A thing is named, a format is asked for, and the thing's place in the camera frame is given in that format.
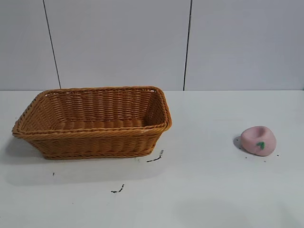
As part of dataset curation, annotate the brown woven wicker basket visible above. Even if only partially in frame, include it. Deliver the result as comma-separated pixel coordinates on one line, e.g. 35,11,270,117
11,85,173,160

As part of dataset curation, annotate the pink toy peach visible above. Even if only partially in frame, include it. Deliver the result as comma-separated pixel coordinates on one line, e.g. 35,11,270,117
240,125,277,157

